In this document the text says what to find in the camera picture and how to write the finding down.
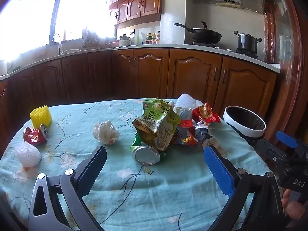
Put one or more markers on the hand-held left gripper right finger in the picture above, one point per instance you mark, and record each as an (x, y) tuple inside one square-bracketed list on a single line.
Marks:
[(217, 170)]

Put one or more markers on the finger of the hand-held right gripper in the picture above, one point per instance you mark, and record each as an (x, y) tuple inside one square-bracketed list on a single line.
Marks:
[(286, 139), (272, 151)]

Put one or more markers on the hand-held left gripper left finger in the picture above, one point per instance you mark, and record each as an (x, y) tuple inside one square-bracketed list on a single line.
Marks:
[(92, 166)]

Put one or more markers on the white tissue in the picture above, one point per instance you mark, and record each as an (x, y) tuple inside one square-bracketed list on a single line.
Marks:
[(105, 132)]

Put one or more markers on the white blue packet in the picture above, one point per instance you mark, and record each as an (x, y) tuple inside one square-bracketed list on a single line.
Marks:
[(203, 133)]

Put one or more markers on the white rimmed black trash bin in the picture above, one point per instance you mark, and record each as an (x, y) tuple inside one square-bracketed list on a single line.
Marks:
[(243, 120)]

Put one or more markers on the red orange wrapper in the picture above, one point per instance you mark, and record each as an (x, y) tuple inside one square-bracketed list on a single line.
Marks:
[(185, 138)]

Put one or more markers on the green crinkled wrapper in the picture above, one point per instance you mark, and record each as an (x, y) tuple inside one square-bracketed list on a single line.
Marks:
[(137, 140)]

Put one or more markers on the crushed silver can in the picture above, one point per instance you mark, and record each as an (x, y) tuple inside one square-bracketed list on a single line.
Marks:
[(145, 155)]

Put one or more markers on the red orange snack packet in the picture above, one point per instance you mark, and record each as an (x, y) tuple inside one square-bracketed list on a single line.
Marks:
[(205, 114)]

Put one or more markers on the crushed red soda can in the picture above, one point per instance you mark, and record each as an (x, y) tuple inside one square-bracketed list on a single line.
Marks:
[(35, 136)]

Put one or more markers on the round white foam fruit net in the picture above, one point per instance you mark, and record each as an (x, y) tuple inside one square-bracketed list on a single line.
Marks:
[(27, 154)]

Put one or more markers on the green gold drink pouch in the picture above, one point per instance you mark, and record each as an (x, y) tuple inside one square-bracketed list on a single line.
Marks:
[(158, 132)]

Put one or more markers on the person's right hand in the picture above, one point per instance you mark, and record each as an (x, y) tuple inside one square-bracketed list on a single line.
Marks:
[(296, 210)]

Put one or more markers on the floral teal tablecloth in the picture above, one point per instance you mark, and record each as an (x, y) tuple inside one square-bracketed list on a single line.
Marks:
[(149, 192)]

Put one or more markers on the yellow foam fruit net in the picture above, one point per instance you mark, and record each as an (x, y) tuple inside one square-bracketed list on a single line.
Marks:
[(41, 116)]

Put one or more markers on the cylindrical white foam fruit net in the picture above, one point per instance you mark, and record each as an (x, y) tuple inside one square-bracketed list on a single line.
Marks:
[(187, 100)]

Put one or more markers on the wooden glass door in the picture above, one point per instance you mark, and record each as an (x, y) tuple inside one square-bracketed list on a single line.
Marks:
[(284, 53)]

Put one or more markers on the wooden lower kitchen cabinets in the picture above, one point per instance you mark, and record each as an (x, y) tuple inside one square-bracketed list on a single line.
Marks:
[(192, 72)]

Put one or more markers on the wooden kitchen cabinets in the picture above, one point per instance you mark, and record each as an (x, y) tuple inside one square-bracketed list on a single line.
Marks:
[(192, 72), (137, 2)]

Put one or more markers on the steel cooking pot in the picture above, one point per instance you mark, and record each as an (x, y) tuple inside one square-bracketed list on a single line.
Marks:
[(247, 42)]

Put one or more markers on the dish rack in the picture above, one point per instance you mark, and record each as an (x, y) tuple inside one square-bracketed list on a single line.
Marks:
[(91, 39)]

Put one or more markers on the chrome faucet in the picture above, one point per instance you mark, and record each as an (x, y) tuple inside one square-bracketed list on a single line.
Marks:
[(58, 42)]

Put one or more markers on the white rice cooker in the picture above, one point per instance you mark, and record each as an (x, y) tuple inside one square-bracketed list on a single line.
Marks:
[(124, 41)]

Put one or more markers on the black wok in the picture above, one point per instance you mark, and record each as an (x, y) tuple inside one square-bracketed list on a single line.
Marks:
[(207, 35)]

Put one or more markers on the white kettle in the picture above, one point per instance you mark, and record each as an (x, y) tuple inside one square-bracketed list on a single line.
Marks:
[(4, 67)]

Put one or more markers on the white kitchen countertop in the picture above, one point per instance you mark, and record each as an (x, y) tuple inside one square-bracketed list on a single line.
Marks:
[(168, 47)]

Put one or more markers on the condiment bottle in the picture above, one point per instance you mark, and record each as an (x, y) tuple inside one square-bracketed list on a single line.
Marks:
[(148, 38), (158, 36), (153, 37)]

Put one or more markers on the kitchen window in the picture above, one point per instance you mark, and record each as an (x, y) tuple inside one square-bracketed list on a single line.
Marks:
[(48, 16)]

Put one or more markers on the wooden upper kitchen cabinets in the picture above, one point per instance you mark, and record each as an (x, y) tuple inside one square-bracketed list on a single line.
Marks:
[(137, 2)]

